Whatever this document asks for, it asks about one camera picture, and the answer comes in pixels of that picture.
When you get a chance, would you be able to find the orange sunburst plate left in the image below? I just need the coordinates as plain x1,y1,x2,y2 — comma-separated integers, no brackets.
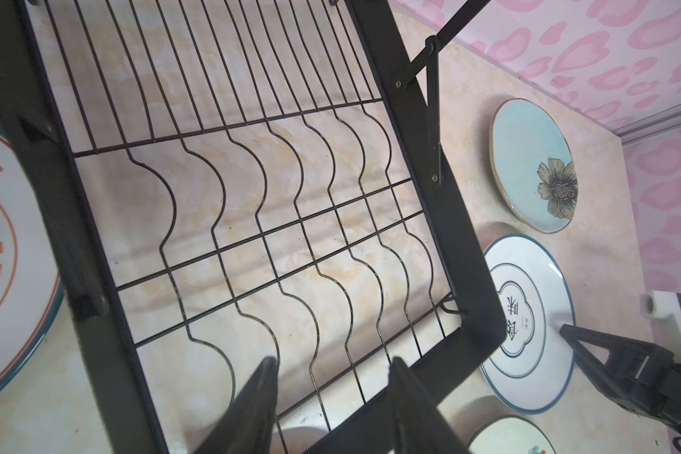
0,128,64,392

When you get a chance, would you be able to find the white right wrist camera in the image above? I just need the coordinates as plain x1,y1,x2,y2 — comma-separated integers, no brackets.
641,291,681,362

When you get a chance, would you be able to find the light blue flower plate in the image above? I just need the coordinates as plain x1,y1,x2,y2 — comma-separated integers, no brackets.
489,98,579,234

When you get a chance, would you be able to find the black wire dish rack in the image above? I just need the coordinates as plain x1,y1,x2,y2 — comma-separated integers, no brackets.
0,1,502,453

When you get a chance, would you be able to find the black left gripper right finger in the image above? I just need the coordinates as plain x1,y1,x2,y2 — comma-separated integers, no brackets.
388,357,469,453

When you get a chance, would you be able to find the white plate quatrefoil emblem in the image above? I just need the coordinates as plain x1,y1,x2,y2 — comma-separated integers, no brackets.
480,235,576,414

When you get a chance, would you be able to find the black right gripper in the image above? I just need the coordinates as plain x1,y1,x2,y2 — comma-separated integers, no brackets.
559,325,681,442

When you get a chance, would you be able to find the cream floral rim plate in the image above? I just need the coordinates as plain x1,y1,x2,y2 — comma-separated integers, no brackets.
468,415,556,454

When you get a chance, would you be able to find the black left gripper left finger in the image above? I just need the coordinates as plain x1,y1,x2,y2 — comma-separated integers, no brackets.
195,357,278,453

